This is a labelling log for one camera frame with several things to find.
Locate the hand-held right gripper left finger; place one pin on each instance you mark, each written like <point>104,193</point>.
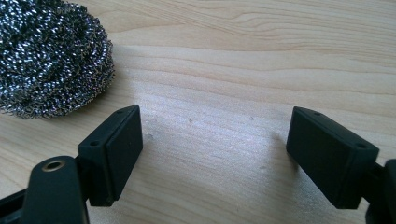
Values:
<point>112,161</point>

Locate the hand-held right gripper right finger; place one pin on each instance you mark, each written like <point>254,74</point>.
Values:
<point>330,161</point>

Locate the steel wool scouring ball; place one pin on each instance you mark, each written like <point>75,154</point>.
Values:
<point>49,59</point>

